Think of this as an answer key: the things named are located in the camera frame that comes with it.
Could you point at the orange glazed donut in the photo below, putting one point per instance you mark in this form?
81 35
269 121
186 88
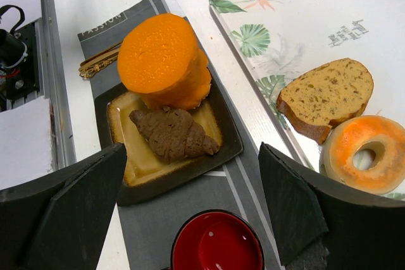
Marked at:
366 153

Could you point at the speckled bread slice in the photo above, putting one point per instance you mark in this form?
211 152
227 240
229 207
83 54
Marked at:
326 96

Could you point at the red enamel mug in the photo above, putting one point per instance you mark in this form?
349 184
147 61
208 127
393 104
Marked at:
216 239

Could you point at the leaf pattern serving tray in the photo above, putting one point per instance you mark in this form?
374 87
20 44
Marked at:
276 41

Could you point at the square brown ceramic plate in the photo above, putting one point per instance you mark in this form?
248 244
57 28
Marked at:
146 175

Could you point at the aluminium table rail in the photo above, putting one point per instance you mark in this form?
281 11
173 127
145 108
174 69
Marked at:
54 86

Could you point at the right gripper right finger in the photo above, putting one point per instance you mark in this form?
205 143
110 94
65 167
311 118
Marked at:
319 223

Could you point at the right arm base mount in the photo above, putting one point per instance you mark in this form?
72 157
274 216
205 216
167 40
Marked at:
19 60

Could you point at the grey striped placemat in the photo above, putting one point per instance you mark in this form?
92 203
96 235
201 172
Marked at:
149 228

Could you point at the round orange cake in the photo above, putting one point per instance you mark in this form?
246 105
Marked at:
160 60

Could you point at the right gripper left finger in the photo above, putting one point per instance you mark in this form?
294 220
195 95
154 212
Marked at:
60 220

